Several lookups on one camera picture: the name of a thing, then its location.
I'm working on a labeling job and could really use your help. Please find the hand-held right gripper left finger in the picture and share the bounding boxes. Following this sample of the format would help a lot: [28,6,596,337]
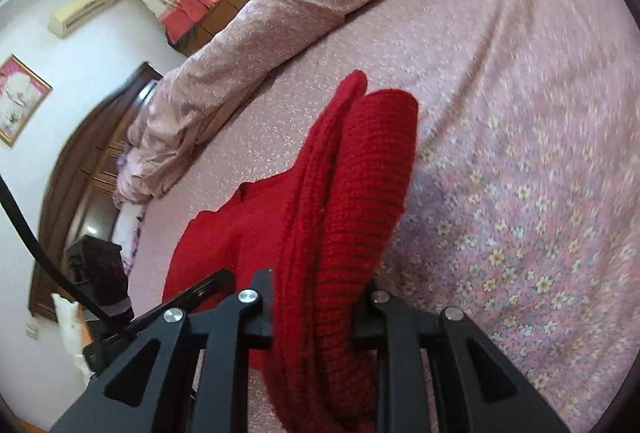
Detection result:
[50,268,276,433]

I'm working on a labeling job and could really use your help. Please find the pink floral duvet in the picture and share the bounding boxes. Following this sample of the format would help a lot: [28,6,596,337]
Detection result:
[112,0,493,206]

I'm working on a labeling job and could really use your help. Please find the dark wooden headboard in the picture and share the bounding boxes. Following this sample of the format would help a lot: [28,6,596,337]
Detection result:
[29,62,166,321]

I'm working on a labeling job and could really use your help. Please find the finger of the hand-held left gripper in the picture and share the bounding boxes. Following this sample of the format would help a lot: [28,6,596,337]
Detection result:
[131,268,237,330]

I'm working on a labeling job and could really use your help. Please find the white air conditioner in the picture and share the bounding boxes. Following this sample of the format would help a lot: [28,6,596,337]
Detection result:
[48,0,118,38]

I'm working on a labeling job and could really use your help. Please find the white and purple pillow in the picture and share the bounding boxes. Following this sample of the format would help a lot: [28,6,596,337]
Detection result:
[112,202,147,275]

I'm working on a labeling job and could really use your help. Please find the white cloth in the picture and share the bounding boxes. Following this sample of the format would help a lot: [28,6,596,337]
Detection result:
[51,293,94,385]

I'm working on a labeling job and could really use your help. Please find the black cable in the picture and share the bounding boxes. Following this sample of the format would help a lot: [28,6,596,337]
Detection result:
[0,173,126,334]

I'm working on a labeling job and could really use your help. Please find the red knit cardigan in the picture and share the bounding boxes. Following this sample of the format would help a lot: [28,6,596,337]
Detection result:
[162,69,420,433]

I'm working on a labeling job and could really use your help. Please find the framed wall picture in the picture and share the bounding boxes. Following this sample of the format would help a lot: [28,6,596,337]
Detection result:
[0,54,53,148]

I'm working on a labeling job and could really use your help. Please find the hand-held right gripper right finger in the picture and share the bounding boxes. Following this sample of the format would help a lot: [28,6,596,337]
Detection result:
[350,282,571,433]

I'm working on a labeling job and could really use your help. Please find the bed with floral sheet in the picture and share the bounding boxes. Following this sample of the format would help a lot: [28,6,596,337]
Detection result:
[130,0,631,433]

